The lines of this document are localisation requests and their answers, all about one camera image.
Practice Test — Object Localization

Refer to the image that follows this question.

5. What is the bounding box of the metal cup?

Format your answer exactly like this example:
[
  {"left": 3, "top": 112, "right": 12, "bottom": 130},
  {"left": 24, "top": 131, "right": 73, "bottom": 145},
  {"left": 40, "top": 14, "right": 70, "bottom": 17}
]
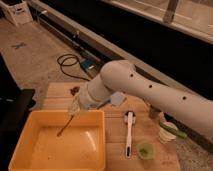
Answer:
[{"left": 149, "top": 106, "right": 160, "bottom": 119}]

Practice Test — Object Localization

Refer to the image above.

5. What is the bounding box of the green stick utensil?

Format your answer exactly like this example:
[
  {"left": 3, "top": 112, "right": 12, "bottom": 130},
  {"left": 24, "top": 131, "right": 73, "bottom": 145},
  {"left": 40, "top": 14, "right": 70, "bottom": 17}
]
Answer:
[{"left": 159, "top": 122, "right": 187, "bottom": 139}]

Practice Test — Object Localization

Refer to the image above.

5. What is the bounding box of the dark grape bunch toy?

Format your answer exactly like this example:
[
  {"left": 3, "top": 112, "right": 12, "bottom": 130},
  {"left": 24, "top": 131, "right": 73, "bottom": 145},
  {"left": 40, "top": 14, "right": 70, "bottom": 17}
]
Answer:
[{"left": 70, "top": 86, "right": 80, "bottom": 96}]

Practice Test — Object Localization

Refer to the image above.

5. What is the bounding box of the black chair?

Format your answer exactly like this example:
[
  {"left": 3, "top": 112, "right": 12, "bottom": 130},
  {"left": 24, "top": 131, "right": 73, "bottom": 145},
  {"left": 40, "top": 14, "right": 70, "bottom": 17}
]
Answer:
[{"left": 0, "top": 53, "right": 36, "bottom": 171}]

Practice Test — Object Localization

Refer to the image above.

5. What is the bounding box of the black cable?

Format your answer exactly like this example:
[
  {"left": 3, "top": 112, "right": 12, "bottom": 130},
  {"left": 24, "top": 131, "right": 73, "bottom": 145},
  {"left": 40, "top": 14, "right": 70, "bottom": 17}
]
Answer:
[{"left": 56, "top": 53, "right": 93, "bottom": 83}]

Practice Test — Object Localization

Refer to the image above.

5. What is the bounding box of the white cardboard box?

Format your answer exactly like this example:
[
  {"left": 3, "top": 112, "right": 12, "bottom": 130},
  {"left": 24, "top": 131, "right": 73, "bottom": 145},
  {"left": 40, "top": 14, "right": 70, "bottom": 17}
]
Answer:
[{"left": 0, "top": 0, "right": 33, "bottom": 27}]

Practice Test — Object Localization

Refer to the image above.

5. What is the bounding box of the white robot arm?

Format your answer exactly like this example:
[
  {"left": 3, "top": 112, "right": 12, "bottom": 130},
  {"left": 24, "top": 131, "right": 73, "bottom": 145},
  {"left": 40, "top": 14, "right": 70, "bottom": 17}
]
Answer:
[{"left": 74, "top": 60, "right": 213, "bottom": 142}]

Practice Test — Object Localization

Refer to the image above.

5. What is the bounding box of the yellow plastic tray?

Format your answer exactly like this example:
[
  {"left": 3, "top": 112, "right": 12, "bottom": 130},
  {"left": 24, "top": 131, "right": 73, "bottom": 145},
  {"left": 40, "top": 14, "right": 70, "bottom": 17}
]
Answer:
[{"left": 8, "top": 110, "right": 105, "bottom": 171}]

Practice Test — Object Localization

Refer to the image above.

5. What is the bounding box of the green plastic cup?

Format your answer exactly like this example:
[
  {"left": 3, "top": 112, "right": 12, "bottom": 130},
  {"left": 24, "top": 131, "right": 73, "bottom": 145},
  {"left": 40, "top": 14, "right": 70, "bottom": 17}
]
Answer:
[{"left": 137, "top": 143, "right": 154, "bottom": 160}]

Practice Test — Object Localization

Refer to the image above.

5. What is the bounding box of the light blue cloth piece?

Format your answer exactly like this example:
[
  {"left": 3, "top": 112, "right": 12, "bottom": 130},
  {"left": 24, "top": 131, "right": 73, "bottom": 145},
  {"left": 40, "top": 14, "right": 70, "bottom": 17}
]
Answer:
[{"left": 110, "top": 92, "right": 126, "bottom": 106}]

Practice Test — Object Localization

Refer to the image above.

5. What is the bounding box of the white bowl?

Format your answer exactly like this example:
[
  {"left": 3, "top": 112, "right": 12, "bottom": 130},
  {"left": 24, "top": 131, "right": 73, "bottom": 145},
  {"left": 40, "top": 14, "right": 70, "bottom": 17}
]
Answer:
[{"left": 158, "top": 122, "right": 177, "bottom": 143}]

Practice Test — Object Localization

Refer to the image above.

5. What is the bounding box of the blue grey power box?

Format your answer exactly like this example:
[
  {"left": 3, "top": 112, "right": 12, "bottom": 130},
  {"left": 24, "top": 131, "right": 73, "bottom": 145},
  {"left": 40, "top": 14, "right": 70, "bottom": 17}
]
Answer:
[{"left": 80, "top": 59, "right": 99, "bottom": 78}]

